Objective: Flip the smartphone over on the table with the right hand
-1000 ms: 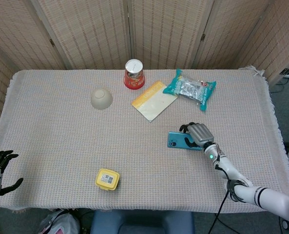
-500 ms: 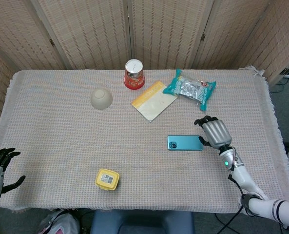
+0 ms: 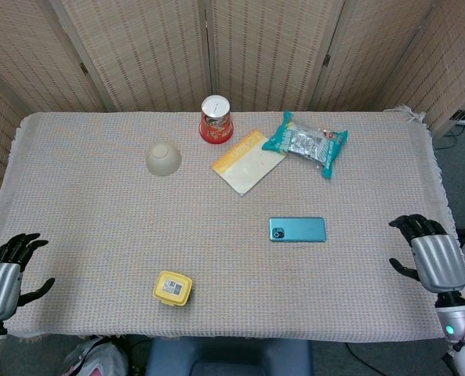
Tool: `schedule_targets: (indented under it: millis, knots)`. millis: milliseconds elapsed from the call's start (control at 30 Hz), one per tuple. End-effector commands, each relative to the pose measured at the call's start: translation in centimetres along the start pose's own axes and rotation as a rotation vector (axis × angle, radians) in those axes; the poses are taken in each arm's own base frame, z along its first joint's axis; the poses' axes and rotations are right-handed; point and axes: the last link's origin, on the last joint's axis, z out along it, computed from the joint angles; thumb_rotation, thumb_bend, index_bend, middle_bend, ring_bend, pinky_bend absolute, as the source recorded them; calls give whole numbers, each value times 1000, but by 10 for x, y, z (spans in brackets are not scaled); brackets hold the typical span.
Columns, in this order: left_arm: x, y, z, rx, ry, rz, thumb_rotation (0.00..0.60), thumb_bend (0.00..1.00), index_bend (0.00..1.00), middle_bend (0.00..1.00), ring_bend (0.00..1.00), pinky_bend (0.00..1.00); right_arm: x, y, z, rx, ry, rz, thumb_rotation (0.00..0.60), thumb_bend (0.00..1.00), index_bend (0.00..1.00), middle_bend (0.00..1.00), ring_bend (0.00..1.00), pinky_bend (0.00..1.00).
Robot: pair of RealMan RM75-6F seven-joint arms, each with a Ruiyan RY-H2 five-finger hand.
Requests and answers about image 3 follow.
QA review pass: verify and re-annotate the yellow lidded plastic container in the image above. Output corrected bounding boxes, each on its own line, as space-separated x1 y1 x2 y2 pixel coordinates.
151 270 194 308

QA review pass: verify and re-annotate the smartphone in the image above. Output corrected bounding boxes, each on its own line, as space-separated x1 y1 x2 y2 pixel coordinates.
268 216 328 244

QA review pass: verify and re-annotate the woven bamboo folding screen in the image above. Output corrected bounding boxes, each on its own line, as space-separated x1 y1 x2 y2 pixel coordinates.
0 0 465 197

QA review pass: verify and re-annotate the white pink plastic bag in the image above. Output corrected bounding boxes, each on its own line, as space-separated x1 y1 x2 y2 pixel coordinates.
61 338 129 376

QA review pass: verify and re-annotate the beige woven tablecloth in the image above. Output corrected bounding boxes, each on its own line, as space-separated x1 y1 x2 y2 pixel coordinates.
0 104 465 344

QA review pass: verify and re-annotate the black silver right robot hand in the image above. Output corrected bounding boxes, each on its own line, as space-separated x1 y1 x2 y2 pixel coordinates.
387 213 465 294

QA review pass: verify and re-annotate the yellow white notebook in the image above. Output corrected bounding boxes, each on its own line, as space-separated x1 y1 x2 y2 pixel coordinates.
211 129 287 197

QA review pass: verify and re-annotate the blue padded seat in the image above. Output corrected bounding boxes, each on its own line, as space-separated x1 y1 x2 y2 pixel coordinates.
144 337 315 376

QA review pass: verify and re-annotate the red instant noodle cup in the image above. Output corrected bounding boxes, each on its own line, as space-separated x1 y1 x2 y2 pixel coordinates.
198 95 235 145

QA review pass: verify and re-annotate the beige upturned bowl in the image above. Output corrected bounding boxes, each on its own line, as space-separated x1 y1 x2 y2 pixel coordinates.
144 141 183 178

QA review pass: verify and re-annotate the black floor cable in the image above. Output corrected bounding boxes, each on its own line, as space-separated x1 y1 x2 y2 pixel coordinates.
343 342 449 376

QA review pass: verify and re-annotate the teal silver snack bag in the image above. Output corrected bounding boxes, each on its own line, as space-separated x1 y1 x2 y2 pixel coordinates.
261 110 349 180

